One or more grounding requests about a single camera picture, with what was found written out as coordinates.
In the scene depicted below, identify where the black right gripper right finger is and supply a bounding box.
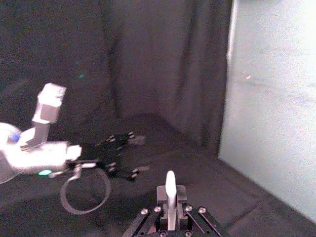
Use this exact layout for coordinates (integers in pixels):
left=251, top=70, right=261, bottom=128
left=176, top=185, right=230, bottom=237

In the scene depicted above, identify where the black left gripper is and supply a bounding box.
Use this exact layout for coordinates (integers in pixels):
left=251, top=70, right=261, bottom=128
left=65, top=131, right=151, bottom=183

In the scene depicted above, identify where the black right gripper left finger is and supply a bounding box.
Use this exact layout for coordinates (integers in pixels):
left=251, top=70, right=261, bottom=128
left=122, top=185, right=171, bottom=237

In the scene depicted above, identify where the black table cloth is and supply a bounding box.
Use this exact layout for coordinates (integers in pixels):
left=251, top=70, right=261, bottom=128
left=0, top=0, right=316, bottom=237

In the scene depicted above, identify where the plain pale wall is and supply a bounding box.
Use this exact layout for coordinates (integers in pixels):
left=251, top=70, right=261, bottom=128
left=218, top=0, right=316, bottom=224

